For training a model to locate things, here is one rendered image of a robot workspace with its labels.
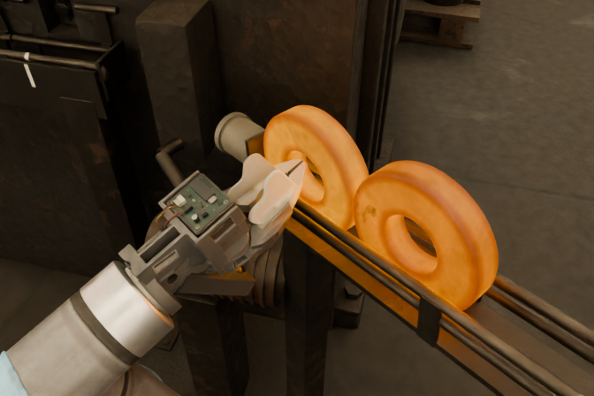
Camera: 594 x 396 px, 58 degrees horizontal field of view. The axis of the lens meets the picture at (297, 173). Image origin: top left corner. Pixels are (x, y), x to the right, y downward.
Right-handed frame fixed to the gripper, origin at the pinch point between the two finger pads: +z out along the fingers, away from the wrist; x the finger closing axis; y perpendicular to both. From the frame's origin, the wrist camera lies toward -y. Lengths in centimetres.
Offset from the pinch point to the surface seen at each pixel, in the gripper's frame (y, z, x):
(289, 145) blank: 1.9, 1.5, 2.2
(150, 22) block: 8.2, 1.5, 28.2
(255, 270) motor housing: -18.5, -9.0, 5.6
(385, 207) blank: 3.0, 1.8, -12.3
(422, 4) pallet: -101, 128, 95
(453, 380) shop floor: -78, 10, -13
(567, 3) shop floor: -140, 201, 70
